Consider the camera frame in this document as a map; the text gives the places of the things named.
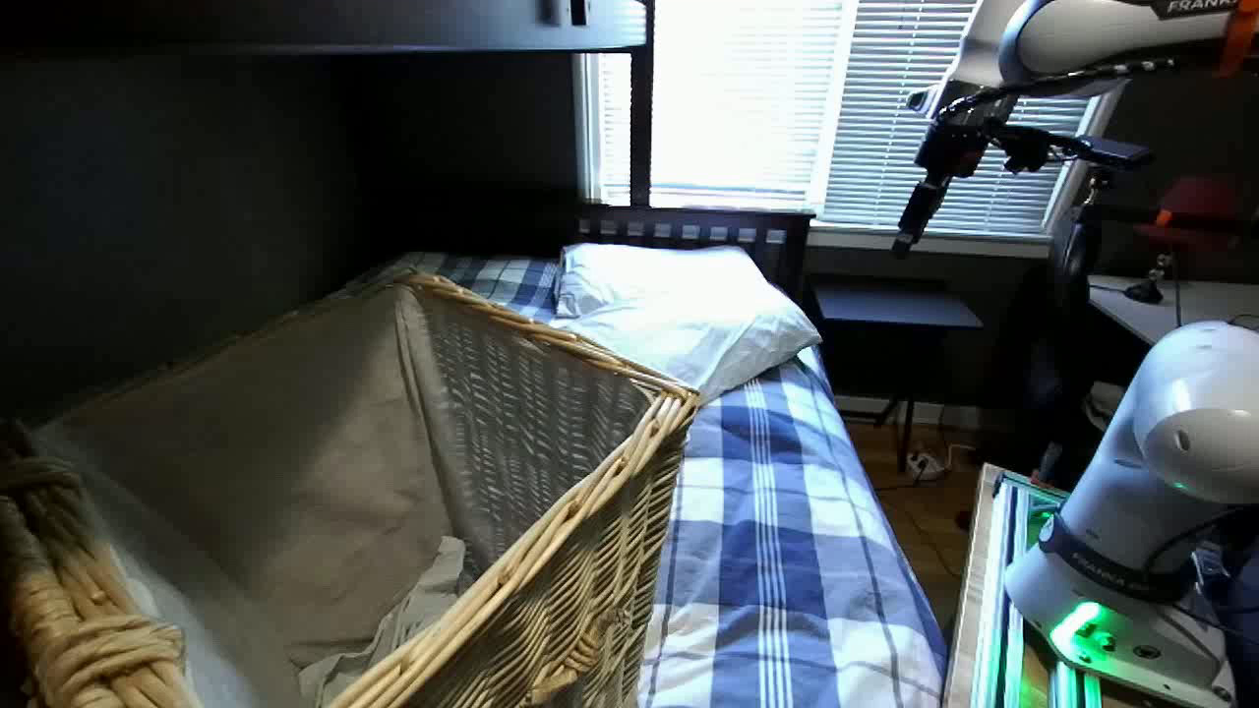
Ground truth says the woven wicker laundry basket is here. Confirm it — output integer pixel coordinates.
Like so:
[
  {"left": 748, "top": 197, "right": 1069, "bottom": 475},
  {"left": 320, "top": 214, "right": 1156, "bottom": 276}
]
[{"left": 0, "top": 271, "right": 703, "bottom": 708}]

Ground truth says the dark side table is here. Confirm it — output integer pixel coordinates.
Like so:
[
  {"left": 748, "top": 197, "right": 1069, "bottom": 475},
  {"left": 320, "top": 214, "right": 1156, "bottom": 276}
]
[{"left": 813, "top": 284, "right": 989, "bottom": 438}]

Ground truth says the greyish white pillow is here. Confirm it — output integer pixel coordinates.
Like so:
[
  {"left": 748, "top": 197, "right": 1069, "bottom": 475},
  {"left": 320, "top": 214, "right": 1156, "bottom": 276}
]
[{"left": 573, "top": 276, "right": 828, "bottom": 402}]

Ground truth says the dark bunk bed frame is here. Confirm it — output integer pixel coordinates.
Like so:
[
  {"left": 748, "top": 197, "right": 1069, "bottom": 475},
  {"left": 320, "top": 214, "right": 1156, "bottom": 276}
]
[{"left": 0, "top": 0, "right": 820, "bottom": 306}]

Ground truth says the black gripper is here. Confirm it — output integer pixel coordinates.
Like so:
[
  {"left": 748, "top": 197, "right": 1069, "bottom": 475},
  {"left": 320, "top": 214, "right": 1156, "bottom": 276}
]
[{"left": 895, "top": 88, "right": 1026, "bottom": 258}]

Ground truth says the black camera stand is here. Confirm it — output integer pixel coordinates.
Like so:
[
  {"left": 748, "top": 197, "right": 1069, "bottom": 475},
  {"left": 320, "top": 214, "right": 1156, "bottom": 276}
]
[{"left": 1034, "top": 129, "right": 1156, "bottom": 424}]

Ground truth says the small white floor plug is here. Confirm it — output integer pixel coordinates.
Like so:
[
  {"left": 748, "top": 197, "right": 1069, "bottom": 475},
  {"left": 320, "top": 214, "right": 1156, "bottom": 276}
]
[{"left": 901, "top": 446, "right": 951, "bottom": 482}]

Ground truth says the red desk lamp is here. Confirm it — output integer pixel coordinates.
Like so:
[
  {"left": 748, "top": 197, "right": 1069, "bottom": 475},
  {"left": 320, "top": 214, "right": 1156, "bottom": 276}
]
[{"left": 1133, "top": 174, "right": 1254, "bottom": 260}]

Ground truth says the bright white pillow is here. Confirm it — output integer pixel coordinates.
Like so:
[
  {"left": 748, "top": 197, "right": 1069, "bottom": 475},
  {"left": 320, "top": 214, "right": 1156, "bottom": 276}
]
[{"left": 551, "top": 237, "right": 774, "bottom": 328}]

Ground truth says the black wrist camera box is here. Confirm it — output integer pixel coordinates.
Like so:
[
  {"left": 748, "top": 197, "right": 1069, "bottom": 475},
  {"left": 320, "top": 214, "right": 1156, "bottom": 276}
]
[{"left": 994, "top": 121, "right": 1055, "bottom": 176}]

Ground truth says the white desk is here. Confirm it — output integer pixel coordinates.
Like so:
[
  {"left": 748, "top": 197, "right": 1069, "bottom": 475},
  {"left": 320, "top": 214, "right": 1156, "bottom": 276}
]
[{"left": 1082, "top": 271, "right": 1259, "bottom": 345}]

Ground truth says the blue plaid bed sheet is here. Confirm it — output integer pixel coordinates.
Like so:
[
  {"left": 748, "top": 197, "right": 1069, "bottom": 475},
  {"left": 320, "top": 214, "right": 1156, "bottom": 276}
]
[{"left": 329, "top": 250, "right": 951, "bottom": 708}]

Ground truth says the beige fabric basket liner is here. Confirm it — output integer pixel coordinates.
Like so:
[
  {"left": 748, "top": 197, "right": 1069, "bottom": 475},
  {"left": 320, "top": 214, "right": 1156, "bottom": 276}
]
[{"left": 33, "top": 280, "right": 661, "bottom": 708}]

